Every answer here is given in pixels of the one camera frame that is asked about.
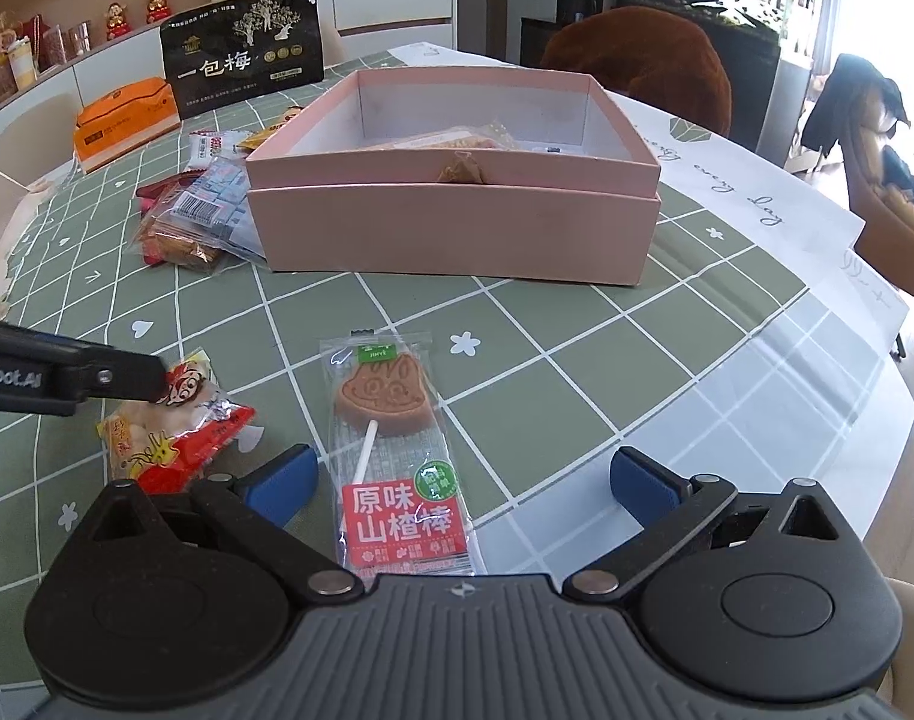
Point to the red cartoon snack packet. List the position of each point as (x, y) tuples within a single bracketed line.
[(194, 435)]

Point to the white sideboard cabinet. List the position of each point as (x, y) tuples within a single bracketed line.
[(397, 11)]

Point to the clear cracker packet with barcode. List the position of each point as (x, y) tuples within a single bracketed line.
[(183, 229)]

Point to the yellow cartoon snack packet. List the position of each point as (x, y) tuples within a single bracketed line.
[(269, 135)]

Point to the chair with dark jacket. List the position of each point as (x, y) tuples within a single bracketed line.
[(862, 101)]

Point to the black cabinet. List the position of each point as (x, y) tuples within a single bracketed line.
[(697, 7)]

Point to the brown lollipop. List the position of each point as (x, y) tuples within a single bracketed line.
[(386, 397)]

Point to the green checkered tablecloth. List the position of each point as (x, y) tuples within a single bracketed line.
[(547, 405)]

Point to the red seated figurine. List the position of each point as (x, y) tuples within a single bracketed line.
[(117, 21), (158, 4)]

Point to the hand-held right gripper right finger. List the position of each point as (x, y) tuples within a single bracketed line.
[(643, 486)]

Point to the person in dark clothes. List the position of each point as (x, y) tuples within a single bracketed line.
[(895, 232)]

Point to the blue and white snack packet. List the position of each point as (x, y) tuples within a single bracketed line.
[(228, 184)]

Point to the group of glass jars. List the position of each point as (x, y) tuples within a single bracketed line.
[(30, 52)]

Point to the pale cracker packet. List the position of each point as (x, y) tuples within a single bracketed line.
[(442, 141)]

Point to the pink cardboard box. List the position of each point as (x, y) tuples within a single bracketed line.
[(457, 232)]

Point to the white and red snack packet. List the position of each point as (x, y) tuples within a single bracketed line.
[(213, 146)]

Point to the orange cardboard box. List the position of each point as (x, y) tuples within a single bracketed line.
[(123, 124)]

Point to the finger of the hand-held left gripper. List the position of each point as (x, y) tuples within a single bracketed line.
[(123, 379)]

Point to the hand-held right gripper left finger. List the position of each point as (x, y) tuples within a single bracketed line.
[(283, 481)]

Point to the black printed snack bag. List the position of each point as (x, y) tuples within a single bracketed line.
[(239, 52)]

